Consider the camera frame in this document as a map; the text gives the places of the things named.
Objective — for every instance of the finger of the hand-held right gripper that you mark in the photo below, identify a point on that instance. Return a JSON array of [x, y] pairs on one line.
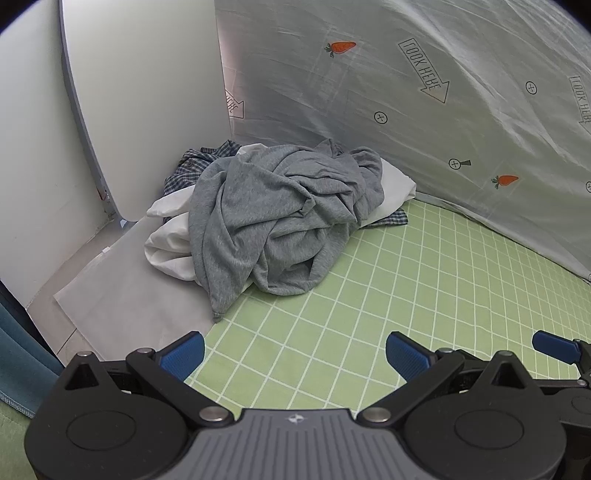
[[554, 346]]

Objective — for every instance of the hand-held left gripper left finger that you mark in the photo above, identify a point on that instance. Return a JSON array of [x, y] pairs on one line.
[[182, 357]]

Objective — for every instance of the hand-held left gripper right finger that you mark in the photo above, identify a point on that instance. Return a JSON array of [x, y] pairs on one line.
[[406, 360]]

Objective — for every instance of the grey sweatpants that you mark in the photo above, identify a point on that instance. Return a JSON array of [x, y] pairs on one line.
[[277, 221]]

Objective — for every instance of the green checked mat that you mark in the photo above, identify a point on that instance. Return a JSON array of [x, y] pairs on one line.
[[415, 286]]

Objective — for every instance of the white underlay sheet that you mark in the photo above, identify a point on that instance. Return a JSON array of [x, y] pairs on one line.
[[124, 295]]

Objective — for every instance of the white cloth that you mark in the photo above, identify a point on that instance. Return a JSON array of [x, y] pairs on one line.
[[168, 249]]

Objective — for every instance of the blue plaid shirt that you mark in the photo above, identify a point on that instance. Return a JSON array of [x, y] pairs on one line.
[[189, 170]]

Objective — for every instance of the carrot print grey sheet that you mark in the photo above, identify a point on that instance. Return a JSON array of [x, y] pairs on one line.
[[415, 138]]

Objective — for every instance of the white rounded board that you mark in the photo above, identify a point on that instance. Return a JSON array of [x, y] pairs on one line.
[[147, 92]]

